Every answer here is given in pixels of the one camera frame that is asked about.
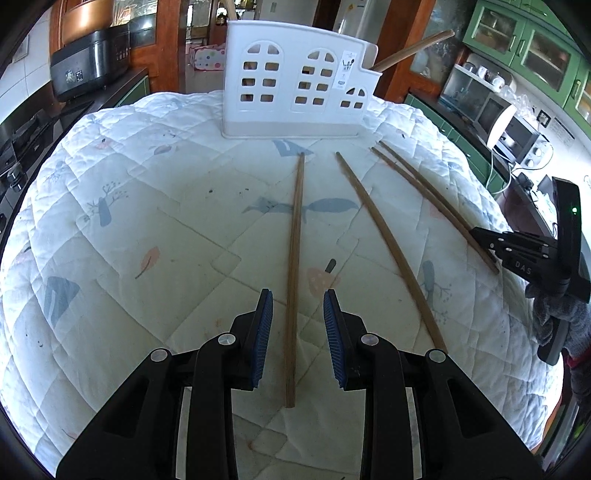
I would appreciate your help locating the black stove knob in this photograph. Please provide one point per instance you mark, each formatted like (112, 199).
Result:
(16, 177)

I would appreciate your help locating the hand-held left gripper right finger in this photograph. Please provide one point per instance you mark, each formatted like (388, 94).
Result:
(333, 341)

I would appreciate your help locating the green base cabinet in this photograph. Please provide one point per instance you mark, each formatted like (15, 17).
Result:
(457, 138)
(134, 90)

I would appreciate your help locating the person's right hand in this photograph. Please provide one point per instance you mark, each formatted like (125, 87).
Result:
(577, 323)

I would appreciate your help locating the single brown wooden chopstick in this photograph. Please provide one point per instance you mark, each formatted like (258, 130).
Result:
(295, 277)
(392, 254)
(436, 211)
(429, 187)

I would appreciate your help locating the white refrigerator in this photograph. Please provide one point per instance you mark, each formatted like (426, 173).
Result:
(358, 18)

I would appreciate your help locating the pink dotted playpen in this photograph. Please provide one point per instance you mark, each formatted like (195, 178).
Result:
(210, 57)

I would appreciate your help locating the glass door countertop cabinet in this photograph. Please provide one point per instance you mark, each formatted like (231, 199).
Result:
(471, 99)

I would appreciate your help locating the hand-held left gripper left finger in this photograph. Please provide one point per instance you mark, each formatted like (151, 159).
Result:
(261, 341)

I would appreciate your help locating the white quilted printed blanket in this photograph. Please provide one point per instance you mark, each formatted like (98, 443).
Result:
(161, 240)

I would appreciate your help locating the row of white cups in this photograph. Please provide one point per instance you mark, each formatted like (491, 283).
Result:
(489, 76)

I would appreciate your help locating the green wall cabinet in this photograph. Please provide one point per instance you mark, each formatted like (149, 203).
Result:
(531, 46)

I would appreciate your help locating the black rice cooker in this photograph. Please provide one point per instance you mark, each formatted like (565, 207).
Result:
(87, 64)

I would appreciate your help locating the copper inner pot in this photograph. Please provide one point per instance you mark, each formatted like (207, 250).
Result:
(87, 16)

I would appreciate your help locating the black gas stove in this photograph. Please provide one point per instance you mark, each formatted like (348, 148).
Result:
(27, 138)

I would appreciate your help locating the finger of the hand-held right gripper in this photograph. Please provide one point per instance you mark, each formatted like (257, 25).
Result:
(494, 254)
(489, 236)

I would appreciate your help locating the silver toaster oven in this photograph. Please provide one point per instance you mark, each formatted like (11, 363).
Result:
(521, 138)

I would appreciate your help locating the white plastic utensil holder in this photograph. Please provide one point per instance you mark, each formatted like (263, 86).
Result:
(277, 106)

